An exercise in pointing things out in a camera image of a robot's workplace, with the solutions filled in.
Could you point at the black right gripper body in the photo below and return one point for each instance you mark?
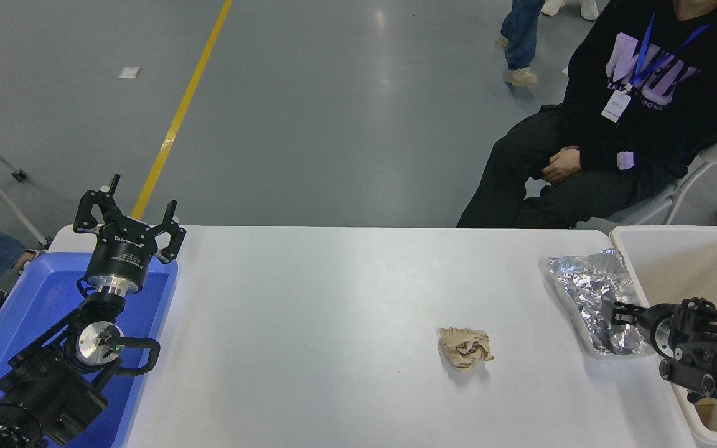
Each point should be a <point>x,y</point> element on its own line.
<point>648,326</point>

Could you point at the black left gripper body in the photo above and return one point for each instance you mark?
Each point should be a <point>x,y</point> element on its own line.
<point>123,252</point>

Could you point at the silver foil tray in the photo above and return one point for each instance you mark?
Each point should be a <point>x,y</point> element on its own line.
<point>589,286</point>

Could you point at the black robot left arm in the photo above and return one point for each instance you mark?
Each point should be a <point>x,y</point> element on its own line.
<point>53,379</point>

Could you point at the person's right hand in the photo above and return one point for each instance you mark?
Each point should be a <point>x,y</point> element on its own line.
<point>562,165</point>

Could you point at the large pale plastic bin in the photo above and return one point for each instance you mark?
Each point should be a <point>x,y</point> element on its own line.
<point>676,261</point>

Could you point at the white metal stand with caster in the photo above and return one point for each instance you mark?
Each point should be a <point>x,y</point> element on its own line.
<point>19,175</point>

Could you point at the blue plastic tray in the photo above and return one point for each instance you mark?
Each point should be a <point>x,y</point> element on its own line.
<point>41,292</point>

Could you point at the brown cardboard piece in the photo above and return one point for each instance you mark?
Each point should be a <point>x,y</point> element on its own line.
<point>704,407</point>

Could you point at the white paper scrap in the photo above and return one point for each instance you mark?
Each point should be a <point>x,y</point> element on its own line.
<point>129,72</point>

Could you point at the crumpled tan paper ball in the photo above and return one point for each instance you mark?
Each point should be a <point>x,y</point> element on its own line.
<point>465,348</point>

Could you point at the seated person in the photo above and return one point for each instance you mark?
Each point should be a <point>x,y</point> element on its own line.
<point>595,137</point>

